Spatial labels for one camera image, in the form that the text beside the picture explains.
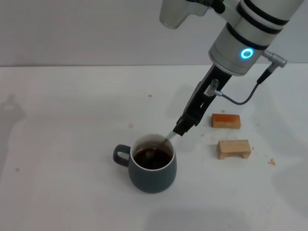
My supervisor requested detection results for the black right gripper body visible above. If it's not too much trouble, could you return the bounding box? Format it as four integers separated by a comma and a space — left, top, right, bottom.
182, 64, 233, 126

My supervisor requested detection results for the spoon with light blue handle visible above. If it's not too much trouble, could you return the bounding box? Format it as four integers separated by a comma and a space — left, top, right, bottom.
155, 131, 178, 150

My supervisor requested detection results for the grey ceramic cup with handle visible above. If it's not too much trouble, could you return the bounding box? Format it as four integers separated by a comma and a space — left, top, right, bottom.
113, 133, 178, 194

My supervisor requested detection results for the orange stained wooden block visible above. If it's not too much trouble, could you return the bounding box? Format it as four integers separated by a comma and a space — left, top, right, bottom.
211, 113, 241, 130

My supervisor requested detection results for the dark coffee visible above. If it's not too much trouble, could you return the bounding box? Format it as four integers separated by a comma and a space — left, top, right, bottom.
133, 147, 173, 169

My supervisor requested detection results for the plain notched wooden block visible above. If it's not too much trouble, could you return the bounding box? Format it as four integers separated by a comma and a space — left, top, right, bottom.
216, 139, 252, 160

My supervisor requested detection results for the grey cable with metal plugs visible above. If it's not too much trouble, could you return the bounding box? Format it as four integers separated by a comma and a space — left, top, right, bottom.
204, 49, 288, 105

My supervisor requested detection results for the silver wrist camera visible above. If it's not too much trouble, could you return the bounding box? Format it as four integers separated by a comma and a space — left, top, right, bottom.
159, 0, 210, 30

